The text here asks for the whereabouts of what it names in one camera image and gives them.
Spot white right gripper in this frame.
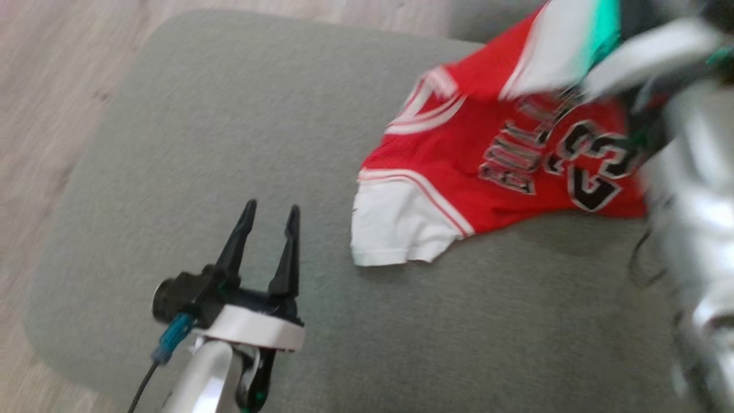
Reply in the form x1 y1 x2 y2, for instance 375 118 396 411
581 17 724 104

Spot red number 23 jersey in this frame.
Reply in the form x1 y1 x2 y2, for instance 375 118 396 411
350 0 650 268

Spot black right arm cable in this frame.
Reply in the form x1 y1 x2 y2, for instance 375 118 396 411
627 228 673 289

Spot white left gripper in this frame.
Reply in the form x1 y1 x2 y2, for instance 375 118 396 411
194 198 306 352

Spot grey fabric sofa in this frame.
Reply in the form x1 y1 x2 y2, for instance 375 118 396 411
23 9 734 413

